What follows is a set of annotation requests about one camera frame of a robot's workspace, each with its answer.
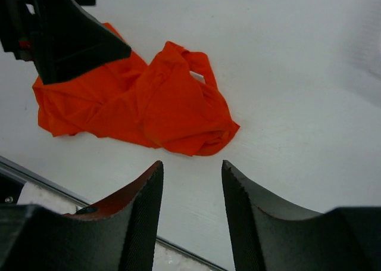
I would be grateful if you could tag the orange t shirt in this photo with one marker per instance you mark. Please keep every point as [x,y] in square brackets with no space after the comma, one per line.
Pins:
[173,102]

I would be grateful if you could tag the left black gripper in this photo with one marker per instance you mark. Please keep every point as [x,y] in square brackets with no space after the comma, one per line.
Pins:
[62,39]

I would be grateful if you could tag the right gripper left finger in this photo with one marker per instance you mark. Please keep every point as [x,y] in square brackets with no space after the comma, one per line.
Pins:
[116,233]

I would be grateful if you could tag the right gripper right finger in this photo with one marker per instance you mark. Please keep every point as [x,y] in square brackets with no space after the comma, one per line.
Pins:
[268,232]

